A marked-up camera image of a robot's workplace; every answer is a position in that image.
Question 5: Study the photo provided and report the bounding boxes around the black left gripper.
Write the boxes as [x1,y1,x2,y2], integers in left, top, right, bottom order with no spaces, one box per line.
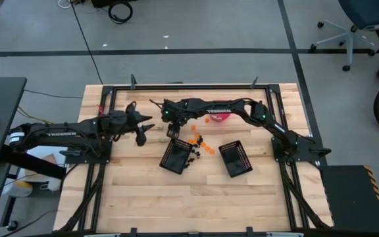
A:
[111,101,156,148]

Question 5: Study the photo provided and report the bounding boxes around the black slotted plastic basket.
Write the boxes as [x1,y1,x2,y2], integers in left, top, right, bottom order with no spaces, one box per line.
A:
[218,140,253,178]
[159,137,193,175]

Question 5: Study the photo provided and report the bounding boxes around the pink plastic bowl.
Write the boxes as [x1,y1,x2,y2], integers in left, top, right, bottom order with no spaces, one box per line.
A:
[210,111,233,123]

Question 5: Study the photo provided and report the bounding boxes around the white cardboard box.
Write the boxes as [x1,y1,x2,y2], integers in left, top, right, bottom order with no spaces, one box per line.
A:
[21,144,68,192]

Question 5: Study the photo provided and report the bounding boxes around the black floor box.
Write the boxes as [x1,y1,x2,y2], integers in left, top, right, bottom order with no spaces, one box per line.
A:
[90,0,138,8]

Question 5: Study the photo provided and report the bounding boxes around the white yellow bag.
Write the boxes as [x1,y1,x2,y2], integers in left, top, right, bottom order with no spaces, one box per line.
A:
[1,179,34,198]

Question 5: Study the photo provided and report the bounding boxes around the black desk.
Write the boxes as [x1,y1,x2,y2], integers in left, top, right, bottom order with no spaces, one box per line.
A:
[0,76,28,167]

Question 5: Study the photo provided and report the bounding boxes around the black hazard-striped floor platform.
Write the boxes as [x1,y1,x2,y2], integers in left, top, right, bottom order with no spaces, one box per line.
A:
[317,164,379,234]

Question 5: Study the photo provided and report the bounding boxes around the blue office chair white base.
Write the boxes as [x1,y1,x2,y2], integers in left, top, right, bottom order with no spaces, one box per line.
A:
[309,0,379,72]

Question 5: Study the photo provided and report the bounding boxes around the thin grey cable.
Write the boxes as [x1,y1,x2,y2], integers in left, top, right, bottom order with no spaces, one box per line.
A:
[23,88,84,99]

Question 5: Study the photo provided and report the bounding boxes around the long black floor cable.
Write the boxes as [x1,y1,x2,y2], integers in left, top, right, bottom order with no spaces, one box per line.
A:
[69,1,104,86]

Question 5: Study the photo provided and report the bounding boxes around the black coiled cable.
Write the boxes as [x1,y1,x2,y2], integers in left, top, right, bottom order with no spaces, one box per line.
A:
[107,1,134,24]

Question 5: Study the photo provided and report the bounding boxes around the yellow cable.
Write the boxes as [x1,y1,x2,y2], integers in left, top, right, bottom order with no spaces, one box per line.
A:
[16,107,54,126]

